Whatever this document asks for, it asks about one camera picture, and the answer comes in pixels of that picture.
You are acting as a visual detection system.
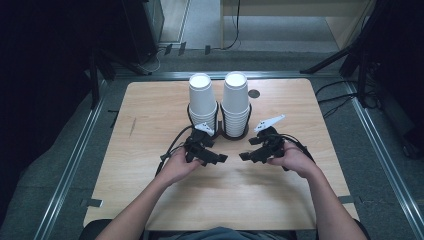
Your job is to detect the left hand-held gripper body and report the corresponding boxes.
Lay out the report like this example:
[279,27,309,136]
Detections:
[183,122,218,164]

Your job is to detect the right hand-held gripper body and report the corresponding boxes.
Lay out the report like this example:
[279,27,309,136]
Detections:
[253,114,286,164]

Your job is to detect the black wire cup holder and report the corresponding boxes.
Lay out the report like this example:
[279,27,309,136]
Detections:
[185,100,253,142]

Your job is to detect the single white paper cup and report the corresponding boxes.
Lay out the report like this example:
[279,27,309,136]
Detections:
[221,71,251,114]

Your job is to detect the person's right hand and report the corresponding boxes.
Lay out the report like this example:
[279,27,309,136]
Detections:
[266,141,322,180]

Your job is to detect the person's left hand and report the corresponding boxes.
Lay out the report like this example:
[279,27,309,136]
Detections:
[155,146,204,187]

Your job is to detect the person's grey shirt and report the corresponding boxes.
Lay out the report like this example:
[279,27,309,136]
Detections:
[166,226,279,240]

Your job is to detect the black tripod stand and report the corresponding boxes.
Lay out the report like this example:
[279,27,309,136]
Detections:
[299,0,384,108]

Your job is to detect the black metal stand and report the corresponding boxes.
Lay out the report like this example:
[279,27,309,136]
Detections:
[87,46,153,110]

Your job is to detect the light wooden panel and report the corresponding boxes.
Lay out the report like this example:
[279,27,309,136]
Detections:
[159,0,191,44]

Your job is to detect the black cabinet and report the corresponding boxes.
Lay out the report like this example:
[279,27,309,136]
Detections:
[121,0,165,65]

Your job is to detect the person's dark pants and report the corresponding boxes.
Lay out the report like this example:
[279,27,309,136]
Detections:
[79,218,372,240]

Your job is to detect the dark curtain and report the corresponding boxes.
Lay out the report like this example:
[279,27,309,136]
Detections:
[0,0,101,221]
[376,0,424,134]

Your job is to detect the right hand-held gripper cable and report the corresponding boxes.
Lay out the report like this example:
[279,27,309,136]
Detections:
[279,133,316,164]

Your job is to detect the hand-held gripper cable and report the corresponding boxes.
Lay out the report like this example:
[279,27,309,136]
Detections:
[279,133,316,164]
[154,124,196,177]

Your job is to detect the left hand-held gripper cable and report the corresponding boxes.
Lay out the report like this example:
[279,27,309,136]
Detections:
[154,124,196,177]

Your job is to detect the black floor cable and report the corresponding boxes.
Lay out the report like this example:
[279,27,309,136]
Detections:
[314,79,358,97]
[317,93,358,119]

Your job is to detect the white floor cable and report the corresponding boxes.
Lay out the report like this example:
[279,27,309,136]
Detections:
[146,46,168,73]

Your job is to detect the metal floor rail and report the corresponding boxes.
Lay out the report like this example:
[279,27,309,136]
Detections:
[33,79,108,240]
[343,81,424,240]

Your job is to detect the black hanging cable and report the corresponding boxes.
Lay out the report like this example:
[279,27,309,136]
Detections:
[221,0,242,51]

